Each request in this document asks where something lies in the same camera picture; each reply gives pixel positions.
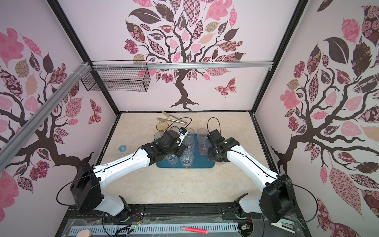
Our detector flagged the tall blue frosted cup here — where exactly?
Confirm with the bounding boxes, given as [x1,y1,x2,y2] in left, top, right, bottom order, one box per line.
[154,131,164,140]

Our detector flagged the clear glass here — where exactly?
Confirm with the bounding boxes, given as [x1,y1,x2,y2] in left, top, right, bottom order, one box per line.
[184,140,195,153]
[180,151,194,168]
[186,127,195,140]
[166,154,179,166]

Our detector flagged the teal plastic tray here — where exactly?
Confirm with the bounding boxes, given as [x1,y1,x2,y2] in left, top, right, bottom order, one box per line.
[157,134,215,169]

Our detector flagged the yellow transparent cup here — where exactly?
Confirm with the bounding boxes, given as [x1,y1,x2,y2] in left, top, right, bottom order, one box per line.
[156,121,169,131]

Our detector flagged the pink transparent cup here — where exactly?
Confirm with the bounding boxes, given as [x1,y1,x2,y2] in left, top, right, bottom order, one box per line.
[198,141,210,156]

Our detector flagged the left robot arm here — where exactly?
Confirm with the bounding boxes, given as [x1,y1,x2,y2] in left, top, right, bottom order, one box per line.
[70,127,188,216]

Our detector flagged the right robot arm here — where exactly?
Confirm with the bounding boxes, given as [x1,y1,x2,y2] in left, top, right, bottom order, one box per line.
[207,130,296,223]

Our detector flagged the metal serving tongs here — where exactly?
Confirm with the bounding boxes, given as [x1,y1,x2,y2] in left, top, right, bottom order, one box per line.
[157,111,187,124]

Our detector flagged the pink marker pen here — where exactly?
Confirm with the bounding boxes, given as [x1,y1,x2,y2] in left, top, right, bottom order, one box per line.
[180,227,208,235]

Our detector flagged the white stapler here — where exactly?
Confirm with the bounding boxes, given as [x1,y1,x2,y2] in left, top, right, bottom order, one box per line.
[270,220,296,234]

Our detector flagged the round beige sponge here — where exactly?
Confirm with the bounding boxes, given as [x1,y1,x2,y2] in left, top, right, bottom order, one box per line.
[76,229,92,237]

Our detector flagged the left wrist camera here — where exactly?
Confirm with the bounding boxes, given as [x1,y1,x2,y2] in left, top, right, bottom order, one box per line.
[178,127,188,146]

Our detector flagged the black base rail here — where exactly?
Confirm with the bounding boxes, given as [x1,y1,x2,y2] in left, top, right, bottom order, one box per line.
[65,202,297,221]

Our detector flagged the black wire basket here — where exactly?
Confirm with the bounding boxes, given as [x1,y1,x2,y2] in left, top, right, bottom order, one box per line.
[81,59,151,92]

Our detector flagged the grey slotted cable duct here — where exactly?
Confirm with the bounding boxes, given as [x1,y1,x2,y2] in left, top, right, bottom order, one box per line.
[63,223,239,237]

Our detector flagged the aluminium rail back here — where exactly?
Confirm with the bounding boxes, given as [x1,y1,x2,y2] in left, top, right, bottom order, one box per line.
[92,61,273,70]

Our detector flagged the aluminium rail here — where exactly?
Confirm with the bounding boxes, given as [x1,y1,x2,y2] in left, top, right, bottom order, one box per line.
[92,61,273,70]
[1,62,91,170]

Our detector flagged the aluminium rail left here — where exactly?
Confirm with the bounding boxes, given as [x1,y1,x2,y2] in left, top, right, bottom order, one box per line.
[1,62,91,170]

